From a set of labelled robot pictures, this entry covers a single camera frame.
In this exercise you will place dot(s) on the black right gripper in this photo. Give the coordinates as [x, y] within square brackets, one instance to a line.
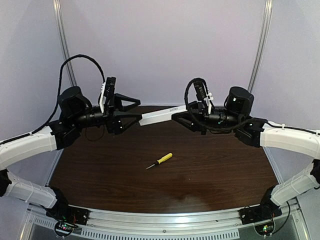
[202, 116]

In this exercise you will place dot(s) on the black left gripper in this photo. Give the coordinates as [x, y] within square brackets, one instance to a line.
[111, 116]

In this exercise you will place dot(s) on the white remote control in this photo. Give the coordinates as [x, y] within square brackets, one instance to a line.
[160, 116]

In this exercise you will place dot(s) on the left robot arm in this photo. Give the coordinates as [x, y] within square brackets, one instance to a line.
[77, 113]

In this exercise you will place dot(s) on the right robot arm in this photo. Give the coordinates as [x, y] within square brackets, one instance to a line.
[234, 117]

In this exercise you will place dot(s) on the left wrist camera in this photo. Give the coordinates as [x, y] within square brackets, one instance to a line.
[106, 92]

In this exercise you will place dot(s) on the yellow handled screwdriver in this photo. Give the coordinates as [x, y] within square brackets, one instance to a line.
[161, 160]

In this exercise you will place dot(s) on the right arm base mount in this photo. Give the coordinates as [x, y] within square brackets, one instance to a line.
[262, 212]

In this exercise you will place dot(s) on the white slotted front rail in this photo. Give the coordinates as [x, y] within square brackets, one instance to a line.
[210, 225]

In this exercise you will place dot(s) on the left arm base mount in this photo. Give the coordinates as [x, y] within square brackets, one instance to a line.
[70, 214]

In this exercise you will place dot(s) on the aluminium left corner post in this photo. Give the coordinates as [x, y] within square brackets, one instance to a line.
[57, 8]

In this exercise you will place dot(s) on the aluminium corner post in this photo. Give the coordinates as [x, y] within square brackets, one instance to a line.
[57, 8]
[263, 37]

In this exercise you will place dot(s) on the aluminium right corner post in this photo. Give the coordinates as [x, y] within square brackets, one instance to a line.
[263, 37]

